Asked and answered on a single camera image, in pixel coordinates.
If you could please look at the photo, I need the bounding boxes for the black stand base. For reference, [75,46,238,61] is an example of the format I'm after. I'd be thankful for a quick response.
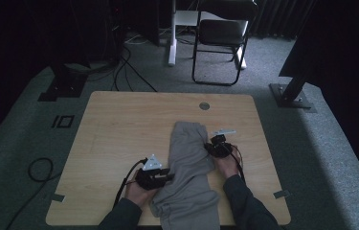
[37,63,89,103]

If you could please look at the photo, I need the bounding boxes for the grey pants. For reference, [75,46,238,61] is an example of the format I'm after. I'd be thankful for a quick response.
[149,120,221,230]

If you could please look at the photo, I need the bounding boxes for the long black floor cable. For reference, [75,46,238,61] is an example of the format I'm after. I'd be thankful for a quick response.
[111,46,158,93]

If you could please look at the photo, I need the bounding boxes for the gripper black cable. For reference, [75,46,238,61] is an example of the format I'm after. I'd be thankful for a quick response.
[229,146,247,186]
[112,157,149,210]

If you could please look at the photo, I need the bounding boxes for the dark curtain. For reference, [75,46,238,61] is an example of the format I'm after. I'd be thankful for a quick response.
[250,0,300,40]

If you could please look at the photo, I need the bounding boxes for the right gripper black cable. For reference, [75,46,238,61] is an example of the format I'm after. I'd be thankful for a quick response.
[229,146,247,186]

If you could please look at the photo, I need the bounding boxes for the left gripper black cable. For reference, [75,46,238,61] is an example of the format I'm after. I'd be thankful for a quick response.
[112,157,149,210]

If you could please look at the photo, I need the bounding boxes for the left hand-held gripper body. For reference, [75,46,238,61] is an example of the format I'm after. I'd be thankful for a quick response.
[134,153,165,191]

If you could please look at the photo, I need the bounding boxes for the person's left hand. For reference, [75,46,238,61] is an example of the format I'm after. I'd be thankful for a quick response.
[124,179,160,210]

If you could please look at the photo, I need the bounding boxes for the black looped floor cable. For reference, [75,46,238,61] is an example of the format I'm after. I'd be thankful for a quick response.
[6,157,63,230]

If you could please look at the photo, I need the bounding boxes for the black metal stand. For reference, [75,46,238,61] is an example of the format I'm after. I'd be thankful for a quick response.
[269,73,317,113]

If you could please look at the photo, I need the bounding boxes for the person's right hand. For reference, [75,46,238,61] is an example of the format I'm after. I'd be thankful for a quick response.
[213,145,242,179]

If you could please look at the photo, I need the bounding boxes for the black folding chair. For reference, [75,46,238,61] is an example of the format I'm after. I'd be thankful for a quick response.
[191,0,259,87]

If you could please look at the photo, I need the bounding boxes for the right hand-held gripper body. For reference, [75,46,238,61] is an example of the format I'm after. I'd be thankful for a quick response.
[210,128,236,158]

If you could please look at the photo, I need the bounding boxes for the white floor cable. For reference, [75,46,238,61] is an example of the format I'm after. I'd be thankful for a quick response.
[124,33,150,46]

